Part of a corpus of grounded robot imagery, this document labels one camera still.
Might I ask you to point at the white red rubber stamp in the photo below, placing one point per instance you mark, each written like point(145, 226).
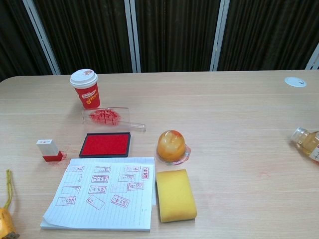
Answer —
point(47, 149)

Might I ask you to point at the orange fruit jelly cup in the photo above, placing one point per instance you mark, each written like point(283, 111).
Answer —
point(171, 147)

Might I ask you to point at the clear plastic ink pad lid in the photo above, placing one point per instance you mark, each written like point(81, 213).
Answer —
point(107, 117)

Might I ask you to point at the red ink pad black case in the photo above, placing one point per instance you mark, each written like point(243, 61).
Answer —
point(104, 145)

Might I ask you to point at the yellow sponge block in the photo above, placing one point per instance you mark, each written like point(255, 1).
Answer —
point(175, 194)

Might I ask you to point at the red paper cup white lid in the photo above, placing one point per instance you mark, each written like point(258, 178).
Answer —
point(87, 94)

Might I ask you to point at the dark fabric partition panel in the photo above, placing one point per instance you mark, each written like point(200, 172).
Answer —
point(177, 35)
point(15, 37)
point(87, 35)
point(269, 32)

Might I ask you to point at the lined paper notepad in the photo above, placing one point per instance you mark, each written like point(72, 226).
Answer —
point(99, 206)

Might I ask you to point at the plastic bottle with yellow liquid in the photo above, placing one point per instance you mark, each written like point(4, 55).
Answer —
point(309, 143)

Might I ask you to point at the yellow banana with stem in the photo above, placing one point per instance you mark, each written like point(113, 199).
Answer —
point(5, 221)

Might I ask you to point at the grey partition frame post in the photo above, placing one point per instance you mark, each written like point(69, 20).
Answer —
point(313, 58)
point(134, 37)
point(42, 37)
point(219, 37)

